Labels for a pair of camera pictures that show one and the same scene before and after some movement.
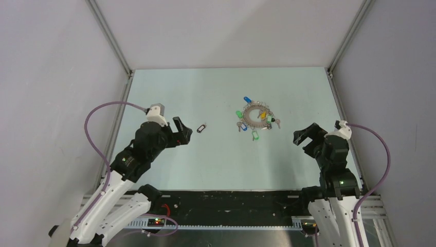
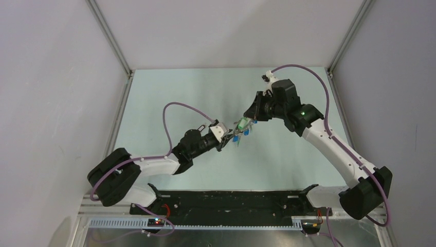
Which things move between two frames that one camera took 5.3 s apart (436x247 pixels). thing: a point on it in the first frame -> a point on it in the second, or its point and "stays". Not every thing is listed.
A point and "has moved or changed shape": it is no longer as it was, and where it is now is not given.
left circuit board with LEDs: [156, 222] stays
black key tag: [200, 128] stays
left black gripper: [181, 137] -> [224, 141]
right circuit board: [309, 224] stays
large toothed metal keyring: [265, 112] has moved or changed shape
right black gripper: [314, 131] -> [254, 111]
